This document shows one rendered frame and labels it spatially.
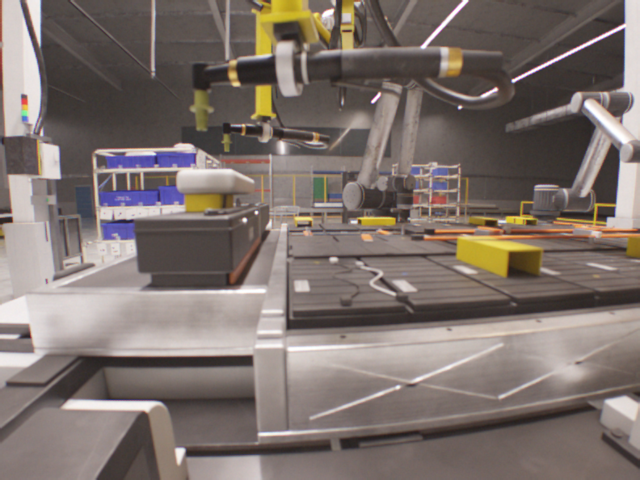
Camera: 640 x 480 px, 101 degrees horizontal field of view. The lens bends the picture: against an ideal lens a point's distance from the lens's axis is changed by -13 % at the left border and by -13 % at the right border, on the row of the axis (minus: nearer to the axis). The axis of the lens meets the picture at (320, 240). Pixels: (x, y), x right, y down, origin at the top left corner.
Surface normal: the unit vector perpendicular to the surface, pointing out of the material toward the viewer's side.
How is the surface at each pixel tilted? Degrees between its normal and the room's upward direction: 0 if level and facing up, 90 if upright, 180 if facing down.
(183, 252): 90
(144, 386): 90
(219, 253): 90
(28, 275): 90
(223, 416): 0
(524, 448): 0
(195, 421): 0
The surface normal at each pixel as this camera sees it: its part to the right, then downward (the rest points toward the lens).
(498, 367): 0.11, 0.14
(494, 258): -1.00, 0.01
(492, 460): 0.00, -0.99
